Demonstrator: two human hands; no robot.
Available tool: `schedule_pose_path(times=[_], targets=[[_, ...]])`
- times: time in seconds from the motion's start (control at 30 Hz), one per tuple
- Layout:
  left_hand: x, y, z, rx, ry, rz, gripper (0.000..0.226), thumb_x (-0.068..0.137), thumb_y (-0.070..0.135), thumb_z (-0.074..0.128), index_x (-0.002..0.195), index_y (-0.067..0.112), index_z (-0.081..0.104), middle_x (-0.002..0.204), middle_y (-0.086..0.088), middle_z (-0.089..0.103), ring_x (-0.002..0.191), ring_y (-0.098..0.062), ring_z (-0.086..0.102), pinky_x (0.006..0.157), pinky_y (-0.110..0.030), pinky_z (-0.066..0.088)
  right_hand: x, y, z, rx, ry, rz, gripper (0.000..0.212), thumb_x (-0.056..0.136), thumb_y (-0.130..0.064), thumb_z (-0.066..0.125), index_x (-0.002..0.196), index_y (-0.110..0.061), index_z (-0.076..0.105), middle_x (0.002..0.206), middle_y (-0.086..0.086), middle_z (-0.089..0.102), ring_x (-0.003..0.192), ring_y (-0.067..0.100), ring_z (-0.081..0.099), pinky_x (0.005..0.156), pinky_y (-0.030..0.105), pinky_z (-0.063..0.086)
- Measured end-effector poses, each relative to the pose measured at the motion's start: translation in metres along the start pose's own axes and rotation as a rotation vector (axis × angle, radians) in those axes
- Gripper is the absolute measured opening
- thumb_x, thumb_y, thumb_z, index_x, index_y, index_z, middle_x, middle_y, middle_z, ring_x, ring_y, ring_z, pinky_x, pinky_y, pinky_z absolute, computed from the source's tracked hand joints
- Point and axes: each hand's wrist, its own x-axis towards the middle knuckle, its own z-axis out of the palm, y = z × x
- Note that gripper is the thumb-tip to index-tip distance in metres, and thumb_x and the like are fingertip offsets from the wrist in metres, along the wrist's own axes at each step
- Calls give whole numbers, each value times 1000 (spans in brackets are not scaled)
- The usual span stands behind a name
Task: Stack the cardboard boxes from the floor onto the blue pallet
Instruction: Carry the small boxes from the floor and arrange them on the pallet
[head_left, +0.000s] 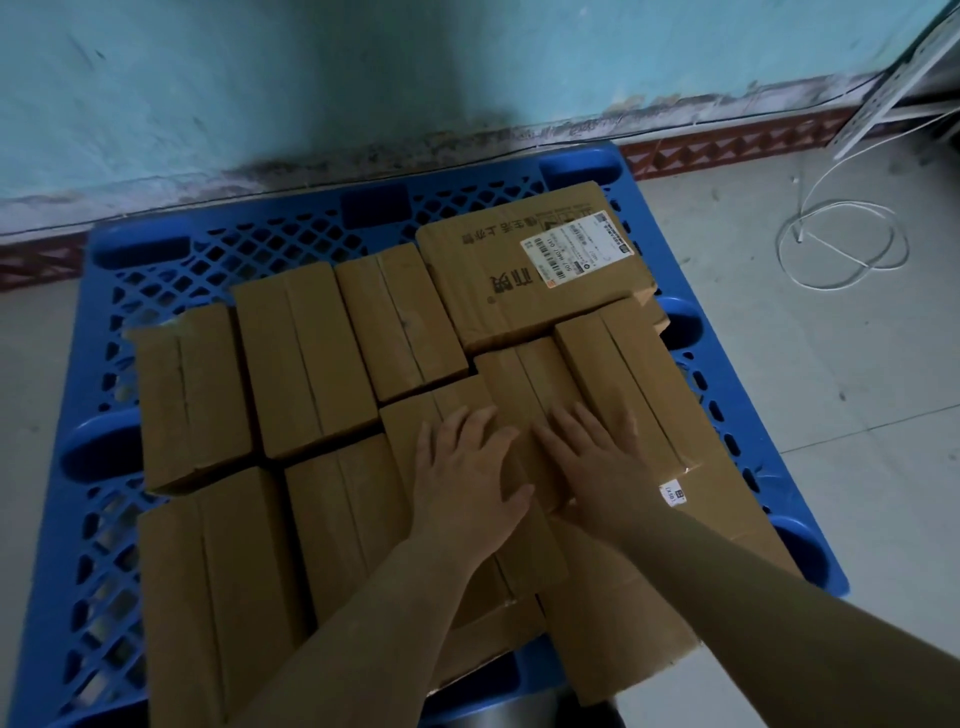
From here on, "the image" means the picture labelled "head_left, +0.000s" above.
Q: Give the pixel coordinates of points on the person's right hand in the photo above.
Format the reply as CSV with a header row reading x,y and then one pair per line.
x,y
604,487

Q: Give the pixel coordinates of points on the person's left hand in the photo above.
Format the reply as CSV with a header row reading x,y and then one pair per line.
x,y
461,502

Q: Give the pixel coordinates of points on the person's right thumb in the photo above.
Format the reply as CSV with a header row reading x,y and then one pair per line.
x,y
550,452

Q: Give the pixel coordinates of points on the person's right middle finger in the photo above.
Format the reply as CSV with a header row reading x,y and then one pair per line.
x,y
592,427

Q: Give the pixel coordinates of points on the person's left middle finger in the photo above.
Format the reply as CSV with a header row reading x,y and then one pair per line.
x,y
476,435

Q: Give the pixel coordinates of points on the person's left little finger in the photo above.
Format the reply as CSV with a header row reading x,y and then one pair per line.
x,y
425,454

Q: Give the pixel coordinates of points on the person's left thumb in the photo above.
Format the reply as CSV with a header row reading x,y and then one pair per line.
x,y
517,504

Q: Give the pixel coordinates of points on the narrow taped cardboard box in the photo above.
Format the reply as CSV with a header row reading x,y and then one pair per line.
x,y
517,375
541,551

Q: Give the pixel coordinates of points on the person's right forearm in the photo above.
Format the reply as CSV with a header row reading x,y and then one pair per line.
x,y
750,622

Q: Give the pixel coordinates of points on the person's left forearm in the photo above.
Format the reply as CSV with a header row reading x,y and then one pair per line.
x,y
375,637

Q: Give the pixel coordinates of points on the pile of small cardboard boxes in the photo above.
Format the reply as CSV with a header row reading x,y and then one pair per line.
x,y
300,360

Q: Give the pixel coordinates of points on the large flat cardboard box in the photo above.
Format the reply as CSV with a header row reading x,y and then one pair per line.
x,y
622,622

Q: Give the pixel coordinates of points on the large cardboard box shipping label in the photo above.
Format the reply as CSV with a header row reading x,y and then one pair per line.
x,y
495,270

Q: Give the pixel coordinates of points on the blue plastic pallet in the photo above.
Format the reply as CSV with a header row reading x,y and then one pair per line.
x,y
90,540

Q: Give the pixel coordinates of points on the white metal shelf rail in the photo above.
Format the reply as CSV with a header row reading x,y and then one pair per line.
x,y
892,86

